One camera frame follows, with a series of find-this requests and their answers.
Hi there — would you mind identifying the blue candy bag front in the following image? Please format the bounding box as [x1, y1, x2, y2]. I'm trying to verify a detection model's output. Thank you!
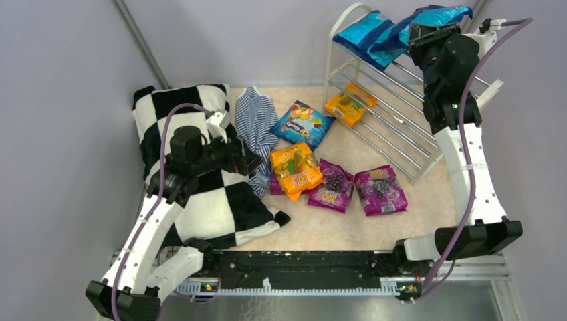
[332, 10, 406, 71]

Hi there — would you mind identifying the blue Slendy candy bag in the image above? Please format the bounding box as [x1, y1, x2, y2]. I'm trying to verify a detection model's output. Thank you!
[270, 100, 335, 150]

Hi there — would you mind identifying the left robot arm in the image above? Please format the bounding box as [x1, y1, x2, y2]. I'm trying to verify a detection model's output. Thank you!
[86, 126, 262, 320]

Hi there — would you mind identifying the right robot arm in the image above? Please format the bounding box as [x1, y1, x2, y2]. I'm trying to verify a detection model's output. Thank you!
[394, 19, 529, 268]

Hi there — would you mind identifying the purple candy bag under orange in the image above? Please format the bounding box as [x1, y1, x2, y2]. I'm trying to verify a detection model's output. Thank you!
[269, 173, 285, 195]

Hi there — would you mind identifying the orange 100 candy bag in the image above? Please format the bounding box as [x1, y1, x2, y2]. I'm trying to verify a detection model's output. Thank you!
[269, 142, 323, 201]

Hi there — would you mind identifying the purple grape candy bag left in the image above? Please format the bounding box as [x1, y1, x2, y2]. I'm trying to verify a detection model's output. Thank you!
[307, 159, 354, 214]

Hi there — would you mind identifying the purple grape candy bag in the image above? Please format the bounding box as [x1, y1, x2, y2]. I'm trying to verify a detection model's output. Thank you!
[354, 165, 409, 217]
[307, 159, 354, 214]

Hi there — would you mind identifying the orange candy bag under rack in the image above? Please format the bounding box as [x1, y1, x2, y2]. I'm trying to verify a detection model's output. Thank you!
[324, 82, 378, 128]

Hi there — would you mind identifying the purple grape candy bag right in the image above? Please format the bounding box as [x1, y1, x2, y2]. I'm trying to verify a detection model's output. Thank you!
[354, 165, 409, 217]

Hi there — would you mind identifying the blue white striped cloth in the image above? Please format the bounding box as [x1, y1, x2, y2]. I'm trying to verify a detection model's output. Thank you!
[235, 86, 278, 199]

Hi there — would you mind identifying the black white checkered pillow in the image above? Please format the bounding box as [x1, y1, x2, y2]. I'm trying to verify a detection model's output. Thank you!
[132, 83, 290, 249]

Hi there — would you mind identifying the white metal shoe rack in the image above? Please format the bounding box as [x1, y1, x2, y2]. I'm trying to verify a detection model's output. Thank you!
[322, 2, 505, 186]

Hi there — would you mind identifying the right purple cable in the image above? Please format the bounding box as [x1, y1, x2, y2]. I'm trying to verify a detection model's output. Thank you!
[414, 17, 534, 304]

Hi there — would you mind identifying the purple cable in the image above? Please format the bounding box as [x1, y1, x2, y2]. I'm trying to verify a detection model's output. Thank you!
[110, 102, 213, 321]
[414, 17, 534, 304]

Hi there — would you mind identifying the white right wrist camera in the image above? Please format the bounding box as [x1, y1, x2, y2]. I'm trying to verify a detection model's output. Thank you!
[473, 18, 507, 58]

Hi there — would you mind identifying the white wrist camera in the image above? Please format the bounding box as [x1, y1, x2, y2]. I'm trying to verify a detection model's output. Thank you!
[473, 18, 507, 58]
[206, 109, 231, 143]

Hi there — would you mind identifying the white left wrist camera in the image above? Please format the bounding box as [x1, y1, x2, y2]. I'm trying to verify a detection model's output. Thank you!
[206, 109, 231, 143]

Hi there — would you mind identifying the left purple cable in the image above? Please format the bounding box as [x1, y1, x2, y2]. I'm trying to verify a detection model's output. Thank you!
[110, 102, 213, 321]

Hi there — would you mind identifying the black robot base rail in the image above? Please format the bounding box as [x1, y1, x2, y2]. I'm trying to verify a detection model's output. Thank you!
[189, 251, 432, 290]

